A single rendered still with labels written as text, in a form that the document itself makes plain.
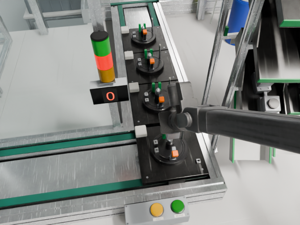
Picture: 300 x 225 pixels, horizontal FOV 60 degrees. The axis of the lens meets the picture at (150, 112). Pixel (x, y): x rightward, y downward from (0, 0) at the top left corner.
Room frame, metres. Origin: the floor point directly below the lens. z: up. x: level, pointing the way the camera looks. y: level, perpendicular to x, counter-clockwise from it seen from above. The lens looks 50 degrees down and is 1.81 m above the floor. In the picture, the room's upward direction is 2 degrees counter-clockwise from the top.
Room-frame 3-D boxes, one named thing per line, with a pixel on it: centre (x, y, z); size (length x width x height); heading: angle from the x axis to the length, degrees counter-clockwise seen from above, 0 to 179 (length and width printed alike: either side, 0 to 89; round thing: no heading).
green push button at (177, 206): (0.31, -0.08, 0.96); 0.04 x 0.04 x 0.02
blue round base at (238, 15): (1.40, -0.56, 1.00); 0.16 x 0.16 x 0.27
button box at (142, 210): (0.30, -0.01, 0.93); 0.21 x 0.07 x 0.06; 97
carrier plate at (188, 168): (0.53, -0.07, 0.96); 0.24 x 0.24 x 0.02; 7
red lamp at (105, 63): (0.62, 0.13, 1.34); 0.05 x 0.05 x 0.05
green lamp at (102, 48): (0.62, 0.13, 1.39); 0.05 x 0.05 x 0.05
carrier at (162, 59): (1.02, -0.01, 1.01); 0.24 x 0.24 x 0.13; 7
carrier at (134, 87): (0.78, -0.04, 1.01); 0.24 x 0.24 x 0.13; 7
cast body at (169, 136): (0.54, -0.07, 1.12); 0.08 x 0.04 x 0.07; 8
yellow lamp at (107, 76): (0.62, 0.13, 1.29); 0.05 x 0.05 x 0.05
